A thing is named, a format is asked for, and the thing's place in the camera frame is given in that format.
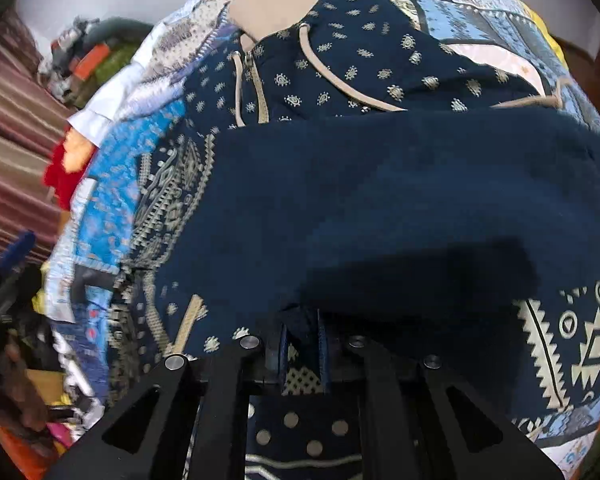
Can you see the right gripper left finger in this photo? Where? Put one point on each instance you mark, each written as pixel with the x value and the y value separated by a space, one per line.
pixel 243 424

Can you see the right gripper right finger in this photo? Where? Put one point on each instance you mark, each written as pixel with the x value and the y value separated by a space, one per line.
pixel 363 366

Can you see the navy patterned hooded garment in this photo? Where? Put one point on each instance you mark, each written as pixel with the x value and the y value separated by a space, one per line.
pixel 331 155

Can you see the pile of clothes and boxes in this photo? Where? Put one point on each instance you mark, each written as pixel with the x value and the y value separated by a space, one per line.
pixel 54 72

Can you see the left hand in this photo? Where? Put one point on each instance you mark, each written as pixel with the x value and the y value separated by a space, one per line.
pixel 24 408

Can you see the red plush toy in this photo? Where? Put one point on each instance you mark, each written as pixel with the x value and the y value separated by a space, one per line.
pixel 66 169

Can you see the striped red gold curtain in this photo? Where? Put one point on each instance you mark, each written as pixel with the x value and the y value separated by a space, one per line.
pixel 32 123

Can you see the white sheet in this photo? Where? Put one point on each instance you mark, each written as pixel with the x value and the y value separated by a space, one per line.
pixel 95 120

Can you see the orange box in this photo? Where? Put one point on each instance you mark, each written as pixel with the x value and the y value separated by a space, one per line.
pixel 85 66

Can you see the green patterned cloth stand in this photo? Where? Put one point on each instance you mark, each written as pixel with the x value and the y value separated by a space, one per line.
pixel 119 57

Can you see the blue patchwork bedspread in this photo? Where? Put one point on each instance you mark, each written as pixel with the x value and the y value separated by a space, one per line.
pixel 91 284

